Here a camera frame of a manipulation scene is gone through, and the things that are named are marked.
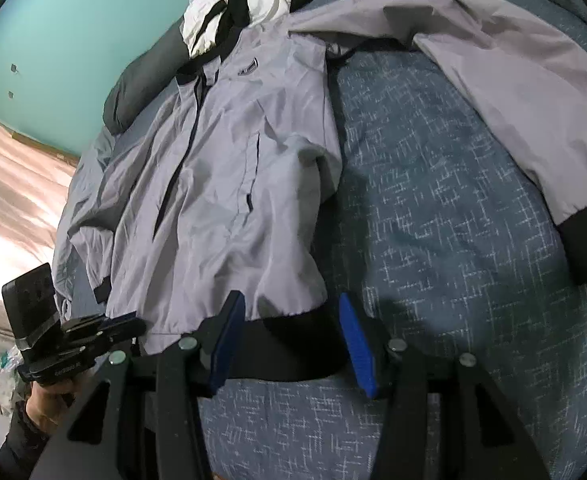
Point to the person's left forearm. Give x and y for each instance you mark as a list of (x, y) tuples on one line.
[(20, 445)]

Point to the person's left hand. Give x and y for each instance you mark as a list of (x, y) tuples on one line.
[(48, 405)]

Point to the wooden window frame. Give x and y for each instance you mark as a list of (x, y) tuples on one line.
[(48, 147)]

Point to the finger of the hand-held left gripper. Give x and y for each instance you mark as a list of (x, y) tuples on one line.
[(118, 327)]

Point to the light grey jacket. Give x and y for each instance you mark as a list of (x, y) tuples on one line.
[(233, 185)]

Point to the light grey crumpled blanket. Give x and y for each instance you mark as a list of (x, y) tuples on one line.
[(85, 200)]

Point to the dark grey long pillow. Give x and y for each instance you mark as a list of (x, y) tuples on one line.
[(143, 85)]

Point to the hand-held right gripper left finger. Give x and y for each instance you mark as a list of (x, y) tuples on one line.
[(228, 345)]

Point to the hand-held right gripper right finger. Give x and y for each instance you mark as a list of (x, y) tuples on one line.
[(361, 345)]

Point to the pink curtain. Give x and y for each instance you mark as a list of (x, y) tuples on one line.
[(13, 210)]

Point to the bed with blue sheet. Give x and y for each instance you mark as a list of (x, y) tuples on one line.
[(423, 210)]

